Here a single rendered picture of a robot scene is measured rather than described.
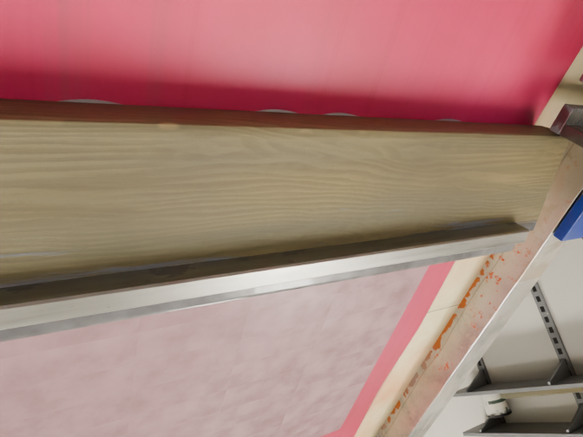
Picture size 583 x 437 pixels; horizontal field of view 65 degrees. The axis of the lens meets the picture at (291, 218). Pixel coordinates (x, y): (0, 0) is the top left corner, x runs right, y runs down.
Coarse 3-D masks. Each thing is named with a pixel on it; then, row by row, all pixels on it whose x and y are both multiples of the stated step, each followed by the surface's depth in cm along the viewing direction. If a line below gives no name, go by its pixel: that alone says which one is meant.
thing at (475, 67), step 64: (384, 0) 22; (448, 0) 24; (512, 0) 26; (576, 0) 28; (320, 64) 23; (384, 64) 25; (448, 64) 27; (512, 64) 29; (256, 320) 33; (320, 320) 37; (384, 320) 42; (256, 384) 38; (320, 384) 44
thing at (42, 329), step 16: (448, 256) 33; (464, 256) 34; (480, 256) 35; (352, 272) 28; (368, 272) 29; (384, 272) 30; (256, 288) 25; (272, 288) 25; (288, 288) 26; (160, 304) 22; (176, 304) 23; (192, 304) 23; (208, 304) 24; (64, 320) 20; (80, 320) 20; (96, 320) 21; (112, 320) 21; (0, 336) 19; (16, 336) 19
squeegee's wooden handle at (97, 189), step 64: (0, 128) 15; (64, 128) 16; (128, 128) 17; (192, 128) 18; (256, 128) 20; (320, 128) 22; (384, 128) 24; (448, 128) 26; (512, 128) 30; (0, 192) 16; (64, 192) 17; (128, 192) 18; (192, 192) 19; (256, 192) 21; (320, 192) 23; (384, 192) 25; (448, 192) 28; (512, 192) 31; (0, 256) 17; (64, 256) 18; (128, 256) 19; (192, 256) 21
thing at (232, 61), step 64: (0, 0) 15; (64, 0) 16; (128, 0) 17; (192, 0) 18; (256, 0) 19; (320, 0) 21; (0, 64) 17; (64, 64) 17; (128, 64) 19; (192, 64) 20; (256, 64) 21; (128, 320) 27; (192, 320) 30; (0, 384) 26; (64, 384) 28; (128, 384) 31; (192, 384) 34
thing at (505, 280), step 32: (576, 160) 37; (576, 192) 37; (544, 224) 40; (512, 256) 42; (544, 256) 41; (480, 288) 46; (512, 288) 43; (480, 320) 46; (448, 352) 50; (480, 352) 49; (416, 384) 54; (448, 384) 51; (416, 416) 54
